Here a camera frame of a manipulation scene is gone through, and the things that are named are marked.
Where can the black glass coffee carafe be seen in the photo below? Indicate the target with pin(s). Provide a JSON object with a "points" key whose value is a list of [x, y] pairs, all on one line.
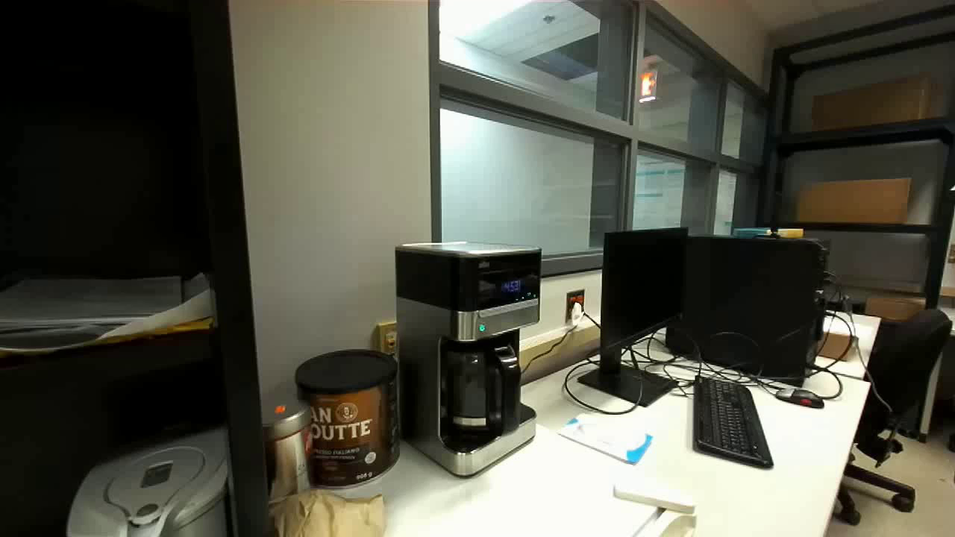
{"points": [[472, 390]]}

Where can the black shelving unit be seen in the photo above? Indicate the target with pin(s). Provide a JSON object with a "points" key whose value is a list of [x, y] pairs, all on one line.
{"points": [[234, 250]]}

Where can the white envelope blue corner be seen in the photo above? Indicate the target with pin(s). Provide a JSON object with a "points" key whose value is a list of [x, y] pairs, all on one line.
{"points": [[607, 438]]}

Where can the brown coffee can black lid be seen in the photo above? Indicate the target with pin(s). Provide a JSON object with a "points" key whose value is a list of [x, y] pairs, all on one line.
{"points": [[348, 423]]}

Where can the black computer monitor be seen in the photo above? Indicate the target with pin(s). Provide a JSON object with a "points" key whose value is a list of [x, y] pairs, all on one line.
{"points": [[643, 284]]}

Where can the black office chair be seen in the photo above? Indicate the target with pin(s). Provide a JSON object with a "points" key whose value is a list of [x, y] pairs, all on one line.
{"points": [[898, 374]]}

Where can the black silver coffee machine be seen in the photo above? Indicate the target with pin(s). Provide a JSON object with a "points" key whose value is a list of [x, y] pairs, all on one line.
{"points": [[467, 287]]}

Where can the beige wall box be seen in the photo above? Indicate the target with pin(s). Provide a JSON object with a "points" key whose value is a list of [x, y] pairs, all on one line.
{"points": [[387, 338]]}

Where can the crumpled brown paper bag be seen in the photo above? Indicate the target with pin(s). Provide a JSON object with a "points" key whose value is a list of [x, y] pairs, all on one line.
{"points": [[324, 514]]}

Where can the yellow items on tower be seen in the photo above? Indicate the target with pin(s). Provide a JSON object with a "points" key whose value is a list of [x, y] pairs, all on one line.
{"points": [[770, 232]]}

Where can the stack of white papers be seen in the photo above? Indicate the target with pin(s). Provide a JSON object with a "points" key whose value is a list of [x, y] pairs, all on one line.
{"points": [[91, 308]]}

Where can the black computer mouse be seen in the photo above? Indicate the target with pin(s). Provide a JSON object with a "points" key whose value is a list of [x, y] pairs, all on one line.
{"points": [[803, 399]]}

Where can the white flat object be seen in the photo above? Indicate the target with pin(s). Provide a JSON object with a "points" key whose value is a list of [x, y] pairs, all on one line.
{"points": [[651, 499]]}

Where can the white wall outlet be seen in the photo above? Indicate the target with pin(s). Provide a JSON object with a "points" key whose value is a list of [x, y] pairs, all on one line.
{"points": [[575, 305]]}

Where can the large cardboard box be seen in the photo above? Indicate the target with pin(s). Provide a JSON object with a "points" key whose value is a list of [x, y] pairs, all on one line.
{"points": [[876, 102]]}

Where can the dark metal storage rack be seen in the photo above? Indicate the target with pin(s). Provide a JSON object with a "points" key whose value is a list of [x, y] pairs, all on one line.
{"points": [[855, 135]]}

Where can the flat cardboard box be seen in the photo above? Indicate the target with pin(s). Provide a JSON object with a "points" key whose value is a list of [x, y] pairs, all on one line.
{"points": [[855, 201]]}

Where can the black computer tower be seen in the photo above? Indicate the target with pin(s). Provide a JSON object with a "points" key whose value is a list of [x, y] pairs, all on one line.
{"points": [[751, 302]]}

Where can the dark framed glass panel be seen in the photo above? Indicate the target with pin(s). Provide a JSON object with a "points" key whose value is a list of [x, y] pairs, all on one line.
{"points": [[531, 101]]}

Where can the black keyboard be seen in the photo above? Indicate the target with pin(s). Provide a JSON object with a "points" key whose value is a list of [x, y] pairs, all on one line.
{"points": [[733, 423]]}

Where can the small metal canister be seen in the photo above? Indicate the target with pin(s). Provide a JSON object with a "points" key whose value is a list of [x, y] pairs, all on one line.
{"points": [[288, 448]]}

